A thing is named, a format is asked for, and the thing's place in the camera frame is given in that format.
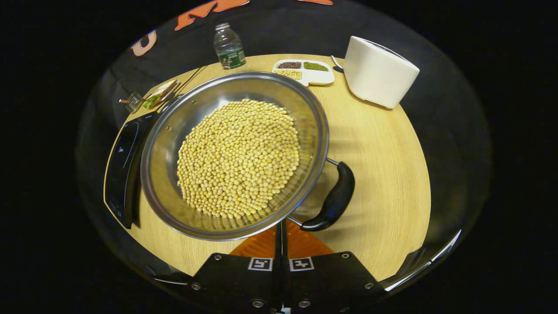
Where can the clear plastic water bottle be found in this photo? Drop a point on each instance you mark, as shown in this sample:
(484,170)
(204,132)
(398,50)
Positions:
(227,46)

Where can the sandwich with lettuce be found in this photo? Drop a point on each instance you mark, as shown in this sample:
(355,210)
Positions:
(160,92)

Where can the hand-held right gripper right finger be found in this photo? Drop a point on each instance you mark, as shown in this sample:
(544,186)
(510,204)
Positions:
(327,279)

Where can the pile of yellow soybeans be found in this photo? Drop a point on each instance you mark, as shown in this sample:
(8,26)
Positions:
(239,157)

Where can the white toaster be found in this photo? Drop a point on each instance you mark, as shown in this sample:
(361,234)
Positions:
(375,74)

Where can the black induction cooktop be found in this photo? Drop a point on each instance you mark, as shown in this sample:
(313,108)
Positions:
(124,165)

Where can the white divided bean tray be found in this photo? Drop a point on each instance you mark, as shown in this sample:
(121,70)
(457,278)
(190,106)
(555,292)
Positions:
(320,77)

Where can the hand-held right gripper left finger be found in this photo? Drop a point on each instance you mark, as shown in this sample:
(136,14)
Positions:
(244,279)

